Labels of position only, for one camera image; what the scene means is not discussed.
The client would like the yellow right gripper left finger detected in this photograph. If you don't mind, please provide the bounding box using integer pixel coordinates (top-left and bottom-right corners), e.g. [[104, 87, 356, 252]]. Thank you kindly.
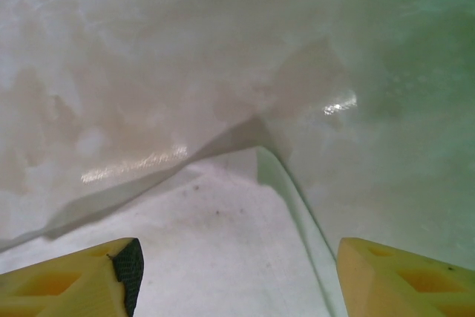
[[0, 237, 144, 317]]

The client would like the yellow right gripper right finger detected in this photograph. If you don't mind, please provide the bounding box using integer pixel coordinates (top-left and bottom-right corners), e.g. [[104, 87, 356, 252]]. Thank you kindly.
[[336, 237, 475, 317]]

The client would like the white t-shirt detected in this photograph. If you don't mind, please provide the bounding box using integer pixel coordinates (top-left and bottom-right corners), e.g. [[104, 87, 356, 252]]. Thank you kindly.
[[0, 145, 352, 317]]

